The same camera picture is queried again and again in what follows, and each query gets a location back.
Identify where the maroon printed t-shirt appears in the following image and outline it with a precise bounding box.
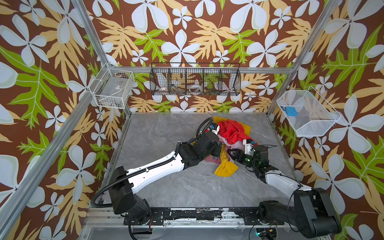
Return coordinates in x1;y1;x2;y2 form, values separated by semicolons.
206;156;221;164

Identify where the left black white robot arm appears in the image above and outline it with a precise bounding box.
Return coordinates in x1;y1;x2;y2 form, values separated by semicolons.
91;130;222;225

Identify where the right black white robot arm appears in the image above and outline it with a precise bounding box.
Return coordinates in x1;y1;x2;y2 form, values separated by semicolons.
227;144;342;239

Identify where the light pink cloth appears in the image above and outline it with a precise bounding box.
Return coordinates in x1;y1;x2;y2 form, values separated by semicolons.
218;135;247;152

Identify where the yellow cloth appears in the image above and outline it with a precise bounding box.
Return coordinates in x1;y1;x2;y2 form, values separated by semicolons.
213;117;251;177

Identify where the blue object in basket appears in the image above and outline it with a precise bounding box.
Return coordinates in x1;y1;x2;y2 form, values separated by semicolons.
284;106;298;117

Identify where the white mesh basket right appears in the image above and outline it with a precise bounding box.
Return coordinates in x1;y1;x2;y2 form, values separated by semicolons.
277;87;341;138

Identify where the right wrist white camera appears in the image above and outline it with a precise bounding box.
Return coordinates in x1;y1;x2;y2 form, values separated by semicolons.
243;139;257;155

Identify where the wrist white camera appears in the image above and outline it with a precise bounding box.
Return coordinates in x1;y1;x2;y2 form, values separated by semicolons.
205;123;220;135
243;139;257;155

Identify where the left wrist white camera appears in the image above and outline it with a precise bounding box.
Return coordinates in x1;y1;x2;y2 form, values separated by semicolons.
205;123;220;135

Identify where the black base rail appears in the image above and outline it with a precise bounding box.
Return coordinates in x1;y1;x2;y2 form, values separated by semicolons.
143;207;285;227

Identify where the black wire basket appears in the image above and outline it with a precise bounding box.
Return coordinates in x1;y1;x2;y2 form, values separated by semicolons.
149;62;242;96

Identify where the white wire basket left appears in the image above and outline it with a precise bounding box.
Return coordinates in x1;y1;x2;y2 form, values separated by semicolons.
90;64;135;109

